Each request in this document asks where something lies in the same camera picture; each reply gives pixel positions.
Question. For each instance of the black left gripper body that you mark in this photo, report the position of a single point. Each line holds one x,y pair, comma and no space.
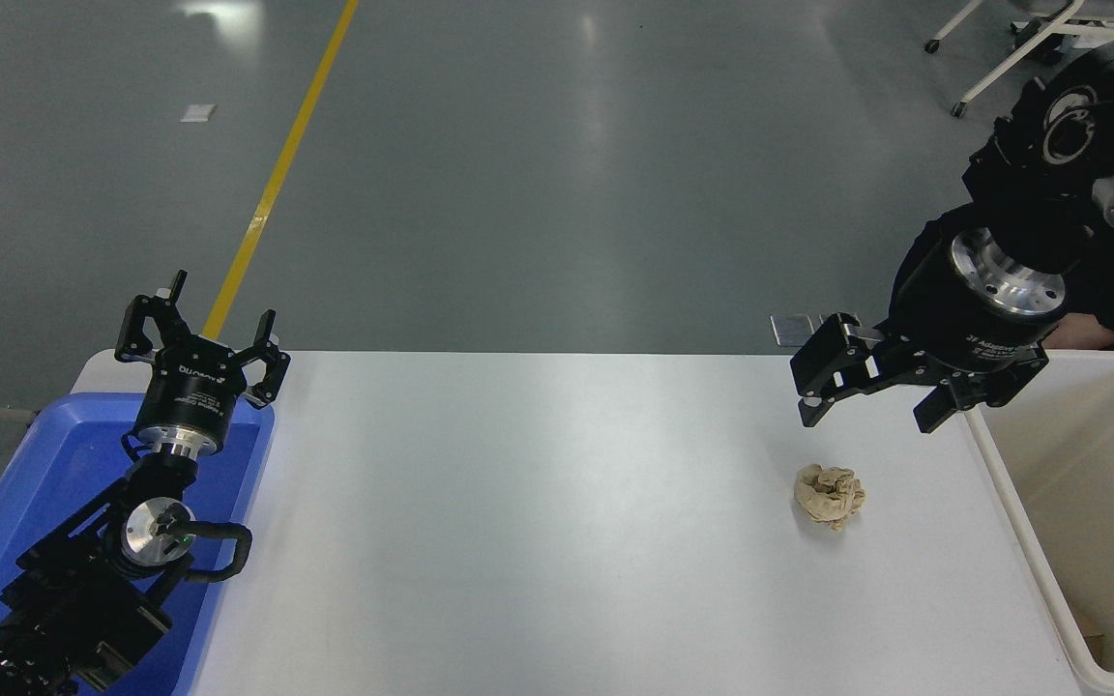
191,391

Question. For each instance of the large pale plastic bin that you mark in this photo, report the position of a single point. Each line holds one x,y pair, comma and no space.
1099,503

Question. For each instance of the grey metal floor plate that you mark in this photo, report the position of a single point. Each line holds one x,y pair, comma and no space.
791,330

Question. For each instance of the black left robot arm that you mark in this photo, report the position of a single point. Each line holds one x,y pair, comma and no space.
83,580

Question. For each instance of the blue plastic tray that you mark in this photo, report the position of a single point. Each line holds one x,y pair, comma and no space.
64,464

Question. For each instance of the tan paper ball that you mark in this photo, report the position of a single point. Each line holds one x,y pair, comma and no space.
828,495

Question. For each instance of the small white floor marker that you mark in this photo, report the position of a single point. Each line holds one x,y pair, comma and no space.
197,113

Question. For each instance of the person's hand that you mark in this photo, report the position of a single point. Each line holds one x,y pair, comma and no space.
1084,336

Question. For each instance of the white wheeled chair frame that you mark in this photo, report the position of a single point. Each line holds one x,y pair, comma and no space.
1011,58

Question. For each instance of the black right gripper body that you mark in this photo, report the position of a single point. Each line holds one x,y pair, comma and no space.
982,343

